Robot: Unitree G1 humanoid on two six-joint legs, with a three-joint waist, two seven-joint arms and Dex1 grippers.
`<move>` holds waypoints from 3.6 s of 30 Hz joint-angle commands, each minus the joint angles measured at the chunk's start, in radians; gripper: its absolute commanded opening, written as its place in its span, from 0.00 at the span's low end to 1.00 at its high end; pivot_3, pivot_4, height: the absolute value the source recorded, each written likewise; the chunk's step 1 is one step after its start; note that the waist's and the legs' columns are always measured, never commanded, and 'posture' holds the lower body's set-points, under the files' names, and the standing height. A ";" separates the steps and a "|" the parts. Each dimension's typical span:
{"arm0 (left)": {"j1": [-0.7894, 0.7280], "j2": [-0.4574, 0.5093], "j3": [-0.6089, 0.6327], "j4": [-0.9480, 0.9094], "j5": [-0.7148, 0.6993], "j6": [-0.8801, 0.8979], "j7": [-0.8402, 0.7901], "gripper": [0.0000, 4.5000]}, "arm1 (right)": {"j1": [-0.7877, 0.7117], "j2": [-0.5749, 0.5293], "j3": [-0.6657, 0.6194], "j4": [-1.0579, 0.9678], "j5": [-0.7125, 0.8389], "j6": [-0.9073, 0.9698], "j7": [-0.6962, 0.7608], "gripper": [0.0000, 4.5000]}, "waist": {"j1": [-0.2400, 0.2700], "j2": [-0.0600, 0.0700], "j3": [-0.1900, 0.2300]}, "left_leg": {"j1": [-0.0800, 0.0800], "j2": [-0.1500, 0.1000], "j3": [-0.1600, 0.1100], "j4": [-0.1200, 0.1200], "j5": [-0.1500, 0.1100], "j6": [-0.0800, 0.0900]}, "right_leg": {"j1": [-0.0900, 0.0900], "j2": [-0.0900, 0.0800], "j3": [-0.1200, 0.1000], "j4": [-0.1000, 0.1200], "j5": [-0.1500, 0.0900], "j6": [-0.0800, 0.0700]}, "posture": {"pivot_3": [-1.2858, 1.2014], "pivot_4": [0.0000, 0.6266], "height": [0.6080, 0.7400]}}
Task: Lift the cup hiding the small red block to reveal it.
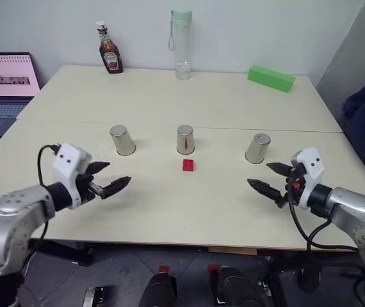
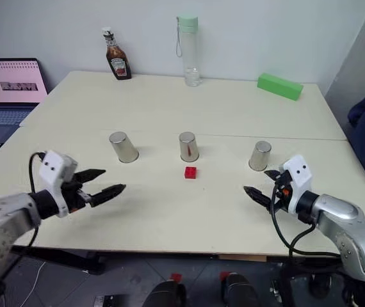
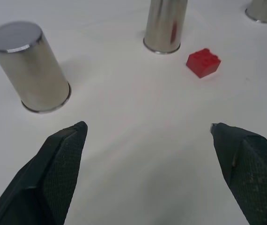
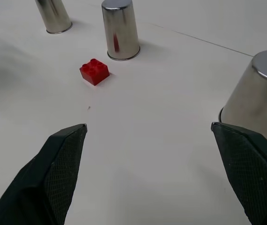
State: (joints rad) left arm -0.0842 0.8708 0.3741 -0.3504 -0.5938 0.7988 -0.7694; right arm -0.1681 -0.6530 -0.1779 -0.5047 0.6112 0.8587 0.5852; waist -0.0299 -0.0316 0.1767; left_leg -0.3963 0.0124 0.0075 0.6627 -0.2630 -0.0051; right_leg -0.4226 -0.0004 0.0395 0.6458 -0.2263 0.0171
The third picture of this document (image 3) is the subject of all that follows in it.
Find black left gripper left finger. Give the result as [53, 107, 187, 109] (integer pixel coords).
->
[0, 120, 88, 225]

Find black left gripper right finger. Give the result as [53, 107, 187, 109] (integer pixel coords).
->
[209, 122, 267, 225]

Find silver steel cup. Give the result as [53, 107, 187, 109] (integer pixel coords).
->
[143, 0, 188, 55]
[0, 21, 72, 114]
[245, 0, 267, 23]

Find red toy building brick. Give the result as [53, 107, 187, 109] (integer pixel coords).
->
[185, 48, 222, 79]

